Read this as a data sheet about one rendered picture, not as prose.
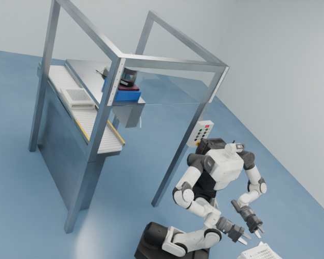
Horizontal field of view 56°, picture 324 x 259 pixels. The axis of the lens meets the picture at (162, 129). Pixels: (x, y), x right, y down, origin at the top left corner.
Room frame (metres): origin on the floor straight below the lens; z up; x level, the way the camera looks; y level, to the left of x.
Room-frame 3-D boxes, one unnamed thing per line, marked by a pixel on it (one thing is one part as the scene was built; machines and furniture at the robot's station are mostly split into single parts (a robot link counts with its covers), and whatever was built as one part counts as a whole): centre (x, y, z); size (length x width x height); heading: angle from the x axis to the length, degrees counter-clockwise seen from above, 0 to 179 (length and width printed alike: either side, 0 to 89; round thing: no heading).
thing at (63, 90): (2.33, 0.80, 0.95); 0.25 x 0.24 x 0.02; 138
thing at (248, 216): (1.62, -0.81, 1.03); 0.12 x 0.10 x 0.13; 34
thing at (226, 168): (1.87, -0.46, 1.15); 0.34 x 0.30 x 0.36; 132
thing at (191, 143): (2.44, -0.33, 1.02); 0.17 x 0.06 x 0.26; 138
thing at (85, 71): (2.07, 0.55, 1.30); 0.62 x 0.38 x 0.04; 48
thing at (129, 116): (2.04, 0.31, 1.19); 0.22 x 0.11 x 0.20; 48
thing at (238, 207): (1.70, -0.73, 1.02); 0.11 x 0.11 x 0.11; 34
